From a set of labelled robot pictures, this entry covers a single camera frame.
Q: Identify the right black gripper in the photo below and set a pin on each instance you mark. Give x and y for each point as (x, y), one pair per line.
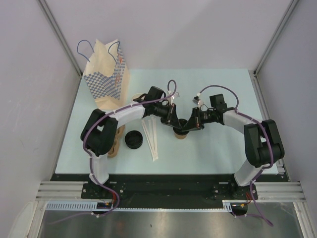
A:
(194, 123)

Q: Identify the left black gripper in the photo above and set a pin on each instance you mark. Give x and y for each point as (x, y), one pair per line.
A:
(171, 118)

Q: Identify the black cup lid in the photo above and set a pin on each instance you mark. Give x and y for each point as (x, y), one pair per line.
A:
(180, 131)

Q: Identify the brown paper coffee cup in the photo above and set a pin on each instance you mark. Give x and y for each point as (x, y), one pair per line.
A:
(180, 136)

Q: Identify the stack of paper cups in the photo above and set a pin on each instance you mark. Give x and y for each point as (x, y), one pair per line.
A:
(137, 96)

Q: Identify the checkered paper takeout bag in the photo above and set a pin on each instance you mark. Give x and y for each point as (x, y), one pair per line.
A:
(107, 76)

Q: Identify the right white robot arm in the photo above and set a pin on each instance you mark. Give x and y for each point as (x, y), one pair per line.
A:
(263, 144)

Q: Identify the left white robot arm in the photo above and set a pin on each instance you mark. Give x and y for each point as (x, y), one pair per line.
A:
(98, 135)

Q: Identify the wrapped straw left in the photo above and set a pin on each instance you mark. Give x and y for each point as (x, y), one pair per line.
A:
(145, 127)

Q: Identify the wrapped straw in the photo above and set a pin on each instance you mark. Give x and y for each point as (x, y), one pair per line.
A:
(155, 136)
(145, 127)
(150, 122)

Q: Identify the wrapped straw middle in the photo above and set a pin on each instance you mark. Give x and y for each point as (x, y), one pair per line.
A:
(150, 122)

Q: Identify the wrapped straw right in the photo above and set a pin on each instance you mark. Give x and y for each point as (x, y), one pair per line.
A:
(155, 136)

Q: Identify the stack of black lids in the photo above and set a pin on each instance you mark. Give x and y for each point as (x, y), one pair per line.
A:
(133, 139)

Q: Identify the brown cardboard cup carrier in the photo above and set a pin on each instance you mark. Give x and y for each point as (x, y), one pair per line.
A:
(115, 147)

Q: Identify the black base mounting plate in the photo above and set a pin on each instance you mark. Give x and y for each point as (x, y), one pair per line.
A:
(195, 191)

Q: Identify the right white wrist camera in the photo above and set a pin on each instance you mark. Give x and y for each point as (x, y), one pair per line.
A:
(196, 100)

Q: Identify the white cable duct rail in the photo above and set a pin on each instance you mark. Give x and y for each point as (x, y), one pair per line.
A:
(101, 207)

